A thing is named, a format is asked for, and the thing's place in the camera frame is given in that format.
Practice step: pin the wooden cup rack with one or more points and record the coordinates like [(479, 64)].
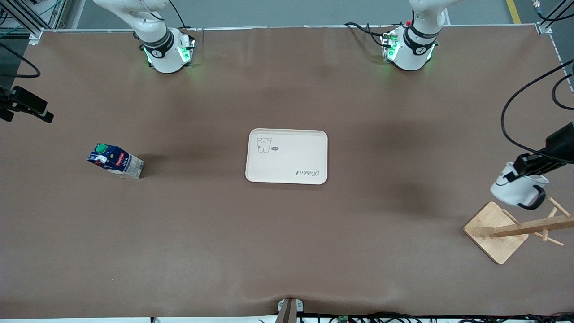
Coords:
[(493, 233)]

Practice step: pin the aluminium frame profile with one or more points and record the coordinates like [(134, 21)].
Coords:
[(27, 18)]

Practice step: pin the cream tray with bear print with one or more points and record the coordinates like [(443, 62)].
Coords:
[(287, 161)]

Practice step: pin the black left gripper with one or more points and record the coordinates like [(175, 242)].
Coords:
[(557, 148)]

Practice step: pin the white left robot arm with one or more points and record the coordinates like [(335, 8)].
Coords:
[(410, 51)]

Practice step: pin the blue milk carton green cap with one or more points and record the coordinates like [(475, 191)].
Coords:
[(116, 161)]

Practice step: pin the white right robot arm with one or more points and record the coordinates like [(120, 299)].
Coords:
[(163, 54)]

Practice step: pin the metal camera mount clamp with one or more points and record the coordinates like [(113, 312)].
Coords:
[(290, 310)]

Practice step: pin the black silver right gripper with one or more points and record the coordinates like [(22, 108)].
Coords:
[(19, 99)]

